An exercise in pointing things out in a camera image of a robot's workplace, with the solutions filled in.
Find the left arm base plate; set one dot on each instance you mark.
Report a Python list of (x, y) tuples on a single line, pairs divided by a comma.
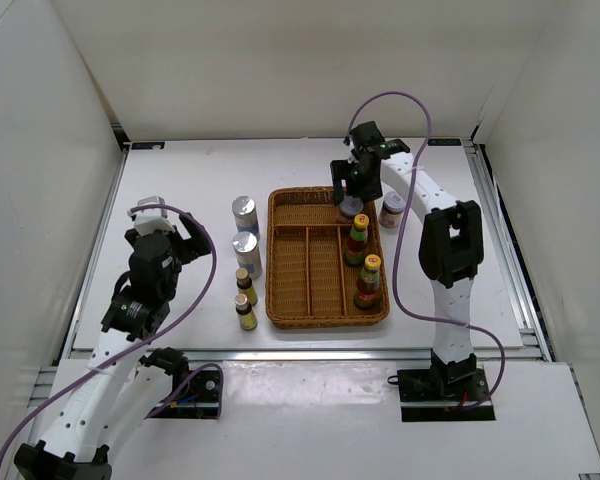
[(199, 395)]

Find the small amber bottle near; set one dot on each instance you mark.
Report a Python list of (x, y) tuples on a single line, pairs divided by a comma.
[(245, 314)]

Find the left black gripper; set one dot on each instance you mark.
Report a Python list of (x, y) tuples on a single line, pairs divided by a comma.
[(198, 244)]

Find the small amber bottle far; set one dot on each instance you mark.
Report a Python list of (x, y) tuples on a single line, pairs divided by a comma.
[(245, 285)]

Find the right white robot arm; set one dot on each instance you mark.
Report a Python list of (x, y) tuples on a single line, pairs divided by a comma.
[(450, 250)]

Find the white lid jar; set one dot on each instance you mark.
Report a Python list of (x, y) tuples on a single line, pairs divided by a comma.
[(392, 210), (348, 208)]

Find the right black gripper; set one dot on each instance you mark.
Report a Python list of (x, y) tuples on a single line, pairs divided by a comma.
[(340, 171)]

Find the red sauce bottle yellow cap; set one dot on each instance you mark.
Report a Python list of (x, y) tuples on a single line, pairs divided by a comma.
[(368, 282)]

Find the small amber bottle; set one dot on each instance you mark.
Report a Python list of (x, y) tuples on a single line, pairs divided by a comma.
[(245, 314), (245, 285)]

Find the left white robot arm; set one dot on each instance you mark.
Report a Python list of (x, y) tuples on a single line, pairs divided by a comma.
[(123, 383)]

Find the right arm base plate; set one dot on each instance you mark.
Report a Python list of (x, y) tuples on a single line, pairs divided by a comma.
[(422, 402)]

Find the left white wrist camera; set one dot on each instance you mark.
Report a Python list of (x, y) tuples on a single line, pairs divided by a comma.
[(149, 221)]

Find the silver cap shaker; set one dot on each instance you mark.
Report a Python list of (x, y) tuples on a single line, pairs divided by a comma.
[(245, 215), (246, 248)]

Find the brown wicker divided basket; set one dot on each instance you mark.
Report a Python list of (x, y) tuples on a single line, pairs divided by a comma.
[(308, 283)]

